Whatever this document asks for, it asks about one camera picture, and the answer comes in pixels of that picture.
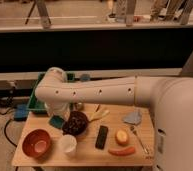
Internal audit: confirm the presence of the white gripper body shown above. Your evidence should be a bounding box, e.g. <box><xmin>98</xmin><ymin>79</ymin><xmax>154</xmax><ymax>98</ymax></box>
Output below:
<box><xmin>44</xmin><ymin>103</ymin><xmax>70</xmax><ymax>119</ymax></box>

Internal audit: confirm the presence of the teal green sponge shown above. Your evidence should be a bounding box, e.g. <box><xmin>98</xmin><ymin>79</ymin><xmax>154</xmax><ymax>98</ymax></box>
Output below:
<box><xmin>49</xmin><ymin>116</ymin><xmax>65</xmax><ymax>129</ymax></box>

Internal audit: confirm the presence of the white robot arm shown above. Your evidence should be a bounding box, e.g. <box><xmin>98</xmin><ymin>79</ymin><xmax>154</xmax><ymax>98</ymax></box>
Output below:
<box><xmin>35</xmin><ymin>67</ymin><xmax>193</xmax><ymax>171</ymax></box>

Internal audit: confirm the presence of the dark bowl with food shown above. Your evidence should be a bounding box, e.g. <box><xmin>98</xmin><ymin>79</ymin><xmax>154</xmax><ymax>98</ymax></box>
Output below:
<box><xmin>62</xmin><ymin>111</ymin><xmax>88</xmax><ymax>136</ymax></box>

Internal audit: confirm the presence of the red bowl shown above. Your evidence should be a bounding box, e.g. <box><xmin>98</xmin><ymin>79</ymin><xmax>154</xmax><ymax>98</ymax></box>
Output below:
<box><xmin>22</xmin><ymin>129</ymin><xmax>51</xmax><ymax>158</ymax></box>

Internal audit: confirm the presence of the small metal cup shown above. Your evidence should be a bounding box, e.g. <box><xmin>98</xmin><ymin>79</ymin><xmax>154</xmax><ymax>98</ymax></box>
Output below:
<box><xmin>74</xmin><ymin>103</ymin><xmax>84</xmax><ymax>110</ymax></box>

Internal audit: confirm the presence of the green plastic tray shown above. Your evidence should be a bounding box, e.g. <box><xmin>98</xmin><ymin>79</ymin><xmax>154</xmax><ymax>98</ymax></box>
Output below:
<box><xmin>26</xmin><ymin>72</ymin><xmax>76</xmax><ymax>114</ymax></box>

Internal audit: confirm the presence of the yellow banana peel toy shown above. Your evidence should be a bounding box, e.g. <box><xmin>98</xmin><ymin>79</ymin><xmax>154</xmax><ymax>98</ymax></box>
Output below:
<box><xmin>89</xmin><ymin>105</ymin><xmax>109</xmax><ymax>121</ymax></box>

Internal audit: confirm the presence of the white cup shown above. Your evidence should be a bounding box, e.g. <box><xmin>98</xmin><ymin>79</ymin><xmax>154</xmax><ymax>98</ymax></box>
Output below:
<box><xmin>58</xmin><ymin>134</ymin><xmax>77</xmax><ymax>155</ymax></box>

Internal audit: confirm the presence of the blue cup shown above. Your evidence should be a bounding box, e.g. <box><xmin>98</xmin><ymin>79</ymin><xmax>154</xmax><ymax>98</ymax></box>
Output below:
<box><xmin>80</xmin><ymin>74</ymin><xmax>91</xmax><ymax>82</ymax></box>

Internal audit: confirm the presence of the blue box on floor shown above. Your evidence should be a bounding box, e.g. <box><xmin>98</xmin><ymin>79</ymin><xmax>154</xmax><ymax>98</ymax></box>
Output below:
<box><xmin>14</xmin><ymin>104</ymin><xmax>28</xmax><ymax>121</ymax></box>

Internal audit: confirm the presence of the black remote control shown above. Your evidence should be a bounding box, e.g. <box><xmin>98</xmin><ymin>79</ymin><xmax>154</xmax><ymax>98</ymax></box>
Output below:
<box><xmin>95</xmin><ymin>125</ymin><xmax>108</xmax><ymax>149</ymax></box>

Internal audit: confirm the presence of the grey blue cloth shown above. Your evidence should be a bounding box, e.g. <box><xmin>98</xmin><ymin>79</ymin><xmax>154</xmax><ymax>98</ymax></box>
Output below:
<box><xmin>123</xmin><ymin>109</ymin><xmax>142</xmax><ymax>125</ymax></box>

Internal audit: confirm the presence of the orange carrot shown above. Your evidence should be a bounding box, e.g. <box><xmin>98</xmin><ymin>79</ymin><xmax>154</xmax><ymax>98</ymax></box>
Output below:
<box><xmin>108</xmin><ymin>147</ymin><xmax>135</xmax><ymax>156</ymax></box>

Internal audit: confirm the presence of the metal fork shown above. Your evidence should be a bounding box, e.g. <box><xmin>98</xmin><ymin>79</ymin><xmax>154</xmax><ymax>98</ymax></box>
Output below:
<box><xmin>130</xmin><ymin>125</ymin><xmax>149</xmax><ymax>154</ymax></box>

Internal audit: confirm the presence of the black cable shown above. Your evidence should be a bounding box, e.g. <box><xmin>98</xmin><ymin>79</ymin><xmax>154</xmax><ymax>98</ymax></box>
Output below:
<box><xmin>0</xmin><ymin>96</ymin><xmax>19</xmax><ymax>148</ymax></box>

